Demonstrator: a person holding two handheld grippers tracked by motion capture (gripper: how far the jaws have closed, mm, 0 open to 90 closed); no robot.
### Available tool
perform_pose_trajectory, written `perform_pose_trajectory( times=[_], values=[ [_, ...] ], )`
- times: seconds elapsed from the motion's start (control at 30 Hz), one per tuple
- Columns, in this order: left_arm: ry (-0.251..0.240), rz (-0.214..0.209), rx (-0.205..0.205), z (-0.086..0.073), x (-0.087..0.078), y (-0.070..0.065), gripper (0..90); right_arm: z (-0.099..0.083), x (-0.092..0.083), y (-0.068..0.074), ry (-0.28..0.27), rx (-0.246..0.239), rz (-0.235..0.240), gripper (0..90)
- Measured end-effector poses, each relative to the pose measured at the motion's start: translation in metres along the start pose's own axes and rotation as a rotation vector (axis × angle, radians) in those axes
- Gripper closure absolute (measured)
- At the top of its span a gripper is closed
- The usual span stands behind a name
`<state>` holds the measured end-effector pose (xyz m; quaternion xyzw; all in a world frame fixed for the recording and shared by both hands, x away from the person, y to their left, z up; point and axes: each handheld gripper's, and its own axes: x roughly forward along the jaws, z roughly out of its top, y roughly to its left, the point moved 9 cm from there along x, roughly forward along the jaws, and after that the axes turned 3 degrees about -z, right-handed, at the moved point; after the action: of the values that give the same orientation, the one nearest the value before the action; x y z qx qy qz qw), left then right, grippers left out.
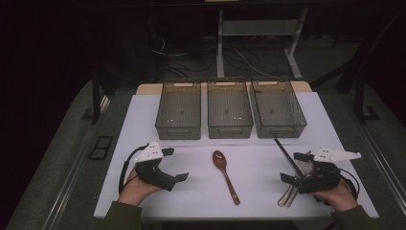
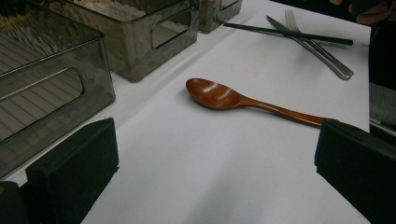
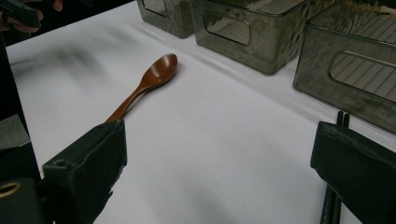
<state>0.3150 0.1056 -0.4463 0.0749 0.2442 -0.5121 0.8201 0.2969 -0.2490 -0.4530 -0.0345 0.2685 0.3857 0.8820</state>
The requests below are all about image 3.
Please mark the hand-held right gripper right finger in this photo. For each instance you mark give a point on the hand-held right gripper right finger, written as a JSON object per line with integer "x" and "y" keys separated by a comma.
{"x": 358, "y": 168}

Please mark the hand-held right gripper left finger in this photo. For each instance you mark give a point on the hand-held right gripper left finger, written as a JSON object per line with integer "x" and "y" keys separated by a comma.
{"x": 84, "y": 174}

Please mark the smoky transparent plastic bin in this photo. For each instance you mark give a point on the smoky transparent plastic bin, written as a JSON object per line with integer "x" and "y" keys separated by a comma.
{"x": 314, "y": 71}
{"x": 271, "y": 46}
{"x": 168, "y": 21}

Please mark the brown wooden spoon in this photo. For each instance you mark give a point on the brown wooden spoon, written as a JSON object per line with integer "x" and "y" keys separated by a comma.
{"x": 158, "y": 73}

